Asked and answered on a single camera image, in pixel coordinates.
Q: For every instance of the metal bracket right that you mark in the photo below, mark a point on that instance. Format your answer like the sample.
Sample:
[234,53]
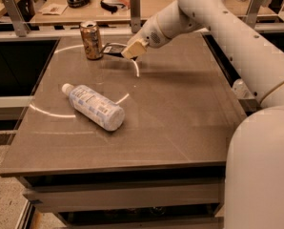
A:
[252,12]

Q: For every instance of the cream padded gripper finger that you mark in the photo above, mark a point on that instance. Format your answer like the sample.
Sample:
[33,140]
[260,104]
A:
[136,48]

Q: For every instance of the metal bracket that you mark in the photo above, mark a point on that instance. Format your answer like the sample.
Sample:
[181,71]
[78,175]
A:
[252,12]
[19,24]
[135,15]

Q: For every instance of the white plastic water bottle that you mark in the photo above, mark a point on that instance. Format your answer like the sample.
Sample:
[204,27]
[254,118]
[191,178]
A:
[95,106]

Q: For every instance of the black rxbar chocolate wrapper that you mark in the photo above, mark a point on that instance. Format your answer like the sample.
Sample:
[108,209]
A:
[114,49]

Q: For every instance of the orange soda can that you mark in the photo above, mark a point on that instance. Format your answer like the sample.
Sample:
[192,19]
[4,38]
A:
[91,38]

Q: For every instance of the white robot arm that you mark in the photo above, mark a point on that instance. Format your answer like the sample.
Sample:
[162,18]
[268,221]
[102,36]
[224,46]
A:
[254,183]

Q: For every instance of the black sunglasses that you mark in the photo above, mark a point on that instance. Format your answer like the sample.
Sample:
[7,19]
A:
[112,8]

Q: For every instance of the small clear bottle left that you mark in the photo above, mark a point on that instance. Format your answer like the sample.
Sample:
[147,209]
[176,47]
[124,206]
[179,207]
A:
[240,89]

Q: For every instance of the metal bracket left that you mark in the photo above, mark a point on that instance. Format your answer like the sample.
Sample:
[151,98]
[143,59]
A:
[19,24]

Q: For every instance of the grey drawer cabinet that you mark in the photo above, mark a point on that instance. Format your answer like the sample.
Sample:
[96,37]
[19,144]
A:
[167,158]

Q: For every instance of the printed paper card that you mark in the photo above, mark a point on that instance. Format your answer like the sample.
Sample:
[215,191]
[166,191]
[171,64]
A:
[53,9]

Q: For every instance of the metal bracket middle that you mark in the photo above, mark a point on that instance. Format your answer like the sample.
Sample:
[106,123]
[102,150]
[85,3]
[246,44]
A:
[135,15]

